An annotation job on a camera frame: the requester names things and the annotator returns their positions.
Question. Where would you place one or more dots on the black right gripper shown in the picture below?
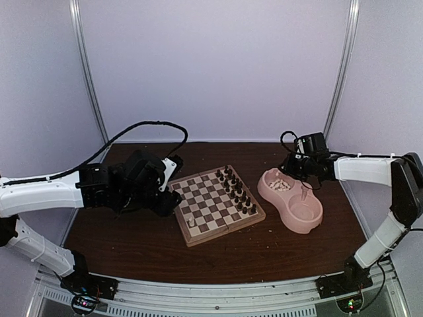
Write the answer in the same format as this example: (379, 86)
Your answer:
(289, 166)

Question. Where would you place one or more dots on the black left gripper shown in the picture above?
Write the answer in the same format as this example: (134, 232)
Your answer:
(165, 207)

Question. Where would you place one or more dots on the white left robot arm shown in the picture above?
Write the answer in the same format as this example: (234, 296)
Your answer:
(87, 187)

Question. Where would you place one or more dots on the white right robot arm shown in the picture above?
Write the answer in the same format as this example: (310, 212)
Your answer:
(403, 175)

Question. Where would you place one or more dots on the pile of white chess pieces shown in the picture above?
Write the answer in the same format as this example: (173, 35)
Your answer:
(279, 185)

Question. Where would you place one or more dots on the dark chess pieces row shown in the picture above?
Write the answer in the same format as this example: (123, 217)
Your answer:
(230, 196)

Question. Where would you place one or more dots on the wooden chess board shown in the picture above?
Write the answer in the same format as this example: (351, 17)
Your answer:
(214, 203)

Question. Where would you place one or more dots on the left circuit board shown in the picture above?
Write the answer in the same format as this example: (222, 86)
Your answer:
(83, 305)

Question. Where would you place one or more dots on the circuit board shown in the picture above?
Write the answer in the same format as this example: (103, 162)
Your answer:
(83, 305)
(350, 305)

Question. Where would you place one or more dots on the right circuit board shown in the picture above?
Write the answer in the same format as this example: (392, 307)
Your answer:
(350, 305)

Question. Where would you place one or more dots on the pink double pet bowl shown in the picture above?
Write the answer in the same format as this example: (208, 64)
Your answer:
(299, 209)

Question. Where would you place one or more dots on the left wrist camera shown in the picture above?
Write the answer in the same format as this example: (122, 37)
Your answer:
(169, 167)

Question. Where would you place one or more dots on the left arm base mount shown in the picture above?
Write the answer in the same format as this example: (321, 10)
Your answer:
(93, 286)

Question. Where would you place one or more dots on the aluminium front rail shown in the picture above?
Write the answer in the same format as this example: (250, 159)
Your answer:
(296, 297)

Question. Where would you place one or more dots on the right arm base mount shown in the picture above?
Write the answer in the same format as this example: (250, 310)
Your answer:
(337, 285)

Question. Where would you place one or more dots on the right aluminium frame post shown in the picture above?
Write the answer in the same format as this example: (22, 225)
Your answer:
(346, 55)

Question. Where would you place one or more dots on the aluminium frame post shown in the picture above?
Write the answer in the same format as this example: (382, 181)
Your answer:
(346, 55)
(75, 12)

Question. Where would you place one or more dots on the left aluminium frame post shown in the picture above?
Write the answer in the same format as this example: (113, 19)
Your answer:
(75, 12)

